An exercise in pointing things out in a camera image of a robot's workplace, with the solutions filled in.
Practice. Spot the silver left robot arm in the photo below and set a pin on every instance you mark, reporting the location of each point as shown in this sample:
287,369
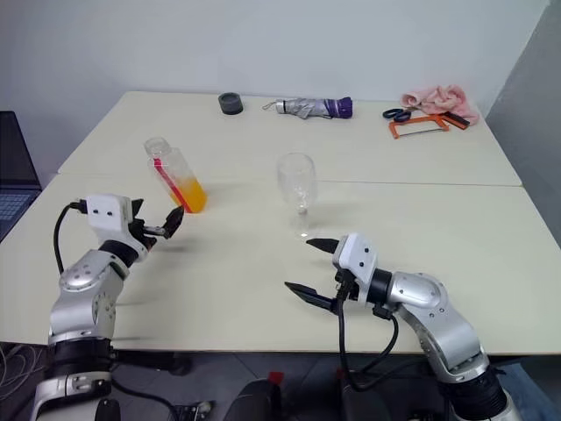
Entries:
83,298

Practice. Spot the folded silver purple umbrella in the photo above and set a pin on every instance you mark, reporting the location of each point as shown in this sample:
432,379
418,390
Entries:
315,107

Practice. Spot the orange juice bottle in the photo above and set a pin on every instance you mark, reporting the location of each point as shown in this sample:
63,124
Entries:
193,193

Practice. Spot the dark laptop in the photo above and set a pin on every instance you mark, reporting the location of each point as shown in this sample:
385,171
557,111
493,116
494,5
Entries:
13,166

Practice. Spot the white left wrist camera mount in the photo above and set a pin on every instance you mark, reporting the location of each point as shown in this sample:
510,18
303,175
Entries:
105,215

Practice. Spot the pink crumpled cloth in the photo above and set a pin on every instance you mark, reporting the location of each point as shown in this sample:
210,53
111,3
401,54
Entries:
442,96

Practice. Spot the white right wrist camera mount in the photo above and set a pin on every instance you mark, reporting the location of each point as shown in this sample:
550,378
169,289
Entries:
357,254

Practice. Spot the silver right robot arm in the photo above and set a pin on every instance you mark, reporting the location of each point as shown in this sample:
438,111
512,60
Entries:
442,324

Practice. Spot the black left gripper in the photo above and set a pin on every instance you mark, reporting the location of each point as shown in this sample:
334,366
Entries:
142,232

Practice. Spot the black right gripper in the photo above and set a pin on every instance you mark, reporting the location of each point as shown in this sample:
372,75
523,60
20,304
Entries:
352,287

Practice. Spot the clear glass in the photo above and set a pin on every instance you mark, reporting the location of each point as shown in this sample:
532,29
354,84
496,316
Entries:
296,184

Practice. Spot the small red tab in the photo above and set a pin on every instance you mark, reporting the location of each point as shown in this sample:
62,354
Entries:
274,378

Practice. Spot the dark rounded shape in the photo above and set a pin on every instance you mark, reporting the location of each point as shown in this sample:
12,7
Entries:
256,403

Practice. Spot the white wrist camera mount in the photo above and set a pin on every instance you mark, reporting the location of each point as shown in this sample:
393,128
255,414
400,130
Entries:
357,254
105,215

